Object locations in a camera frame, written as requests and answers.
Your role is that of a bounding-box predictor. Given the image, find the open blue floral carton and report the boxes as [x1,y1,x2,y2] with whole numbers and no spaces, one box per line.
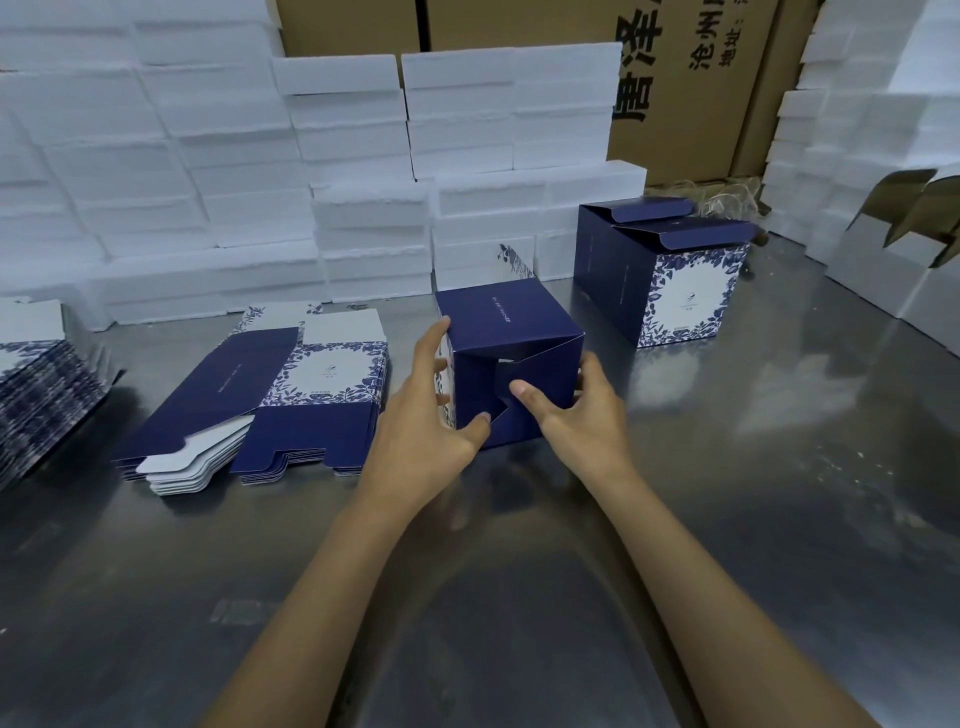
[573,196,763,350]

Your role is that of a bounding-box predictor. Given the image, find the person's right forearm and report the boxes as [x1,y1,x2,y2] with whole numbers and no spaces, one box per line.
[576,466,888,728]

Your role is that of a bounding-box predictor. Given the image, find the blue floral carton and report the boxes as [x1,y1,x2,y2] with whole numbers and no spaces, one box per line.
[573,196,763,350]
[433,243,586,452]

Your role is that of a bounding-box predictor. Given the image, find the stack of flat blue cartons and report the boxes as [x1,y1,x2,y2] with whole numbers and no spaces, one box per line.
[111,303,391,498]

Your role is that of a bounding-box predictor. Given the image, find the stack of white foam blocks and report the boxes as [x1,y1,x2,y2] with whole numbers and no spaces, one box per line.
[0,0,648,332]
[761,0,960,265]

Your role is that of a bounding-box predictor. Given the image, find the person's right hand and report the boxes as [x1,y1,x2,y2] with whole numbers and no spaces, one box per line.
[510,351,640,494]

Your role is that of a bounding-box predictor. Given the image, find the large printed cardboard box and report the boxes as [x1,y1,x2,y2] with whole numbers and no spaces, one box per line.
[426,0,783,187]

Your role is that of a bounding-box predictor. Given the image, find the person's left hand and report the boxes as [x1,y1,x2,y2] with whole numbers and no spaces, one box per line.
[366,315,493,501]

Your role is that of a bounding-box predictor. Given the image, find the narrow brown cardboard box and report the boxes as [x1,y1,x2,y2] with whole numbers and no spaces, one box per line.
[729,0,826,180]

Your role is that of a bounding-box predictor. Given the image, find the pile of flat floral cartons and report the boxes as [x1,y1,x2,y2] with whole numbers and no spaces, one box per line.
[0,297,127,490]

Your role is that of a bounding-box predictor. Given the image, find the plain brown cardboard box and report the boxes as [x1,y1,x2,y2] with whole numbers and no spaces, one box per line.
[274,0,430,59]

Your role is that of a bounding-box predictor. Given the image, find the clear plastic strapping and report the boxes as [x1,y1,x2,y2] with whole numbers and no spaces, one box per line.
[651,174,769,220]

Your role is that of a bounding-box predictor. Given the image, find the open white corrugated cartons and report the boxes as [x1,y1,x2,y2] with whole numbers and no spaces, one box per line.
[823,168,960,363]

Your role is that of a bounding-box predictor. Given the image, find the person's left forearm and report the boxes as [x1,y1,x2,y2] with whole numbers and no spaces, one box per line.
[198,478,453,728]

